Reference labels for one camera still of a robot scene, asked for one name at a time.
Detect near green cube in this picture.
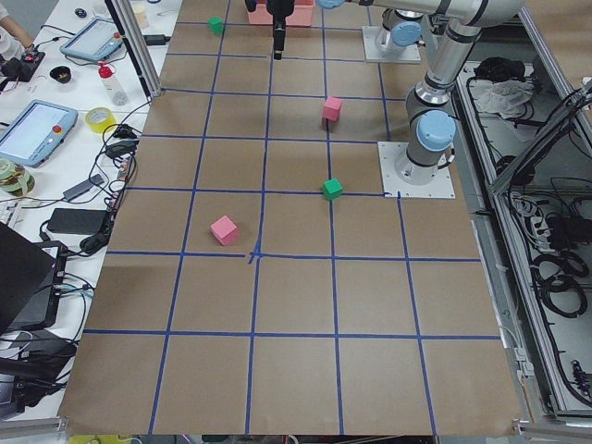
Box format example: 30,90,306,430
322,178,343,202

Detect pink plastic bin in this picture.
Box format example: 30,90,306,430
245,0,315,27

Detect clear bottle red cap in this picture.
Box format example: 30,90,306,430
98,62,129,106

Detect black power adapter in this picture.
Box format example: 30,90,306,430
47,208,108,235

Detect far pink cube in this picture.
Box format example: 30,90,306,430
322,96,343,122

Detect far green cube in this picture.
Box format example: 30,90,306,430
208,17,224,35

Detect green cube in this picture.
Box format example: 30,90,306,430
322,178,343,202
208,17,224,35

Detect yellow tape roll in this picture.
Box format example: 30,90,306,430
84,106,117,134

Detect blue teach pendant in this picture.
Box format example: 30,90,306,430
59,18,123,62
1,100,79,167

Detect near pink cube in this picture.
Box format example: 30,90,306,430
210,215,239,246

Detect upper blue teach pendant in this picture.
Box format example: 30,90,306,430
59,18,123,62

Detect black laptop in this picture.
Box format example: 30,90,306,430
1,224,67,333

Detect black bowl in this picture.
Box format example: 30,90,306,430
49,66,72,84

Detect pink cube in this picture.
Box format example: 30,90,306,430
322,96,343,122
210,215,239,246

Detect white cloth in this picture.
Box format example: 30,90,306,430
475,80,534,119

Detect lower blue teach pendant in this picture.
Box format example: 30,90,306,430
1,100,79,167

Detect aluminium frame post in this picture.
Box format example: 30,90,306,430
105,0,162,100

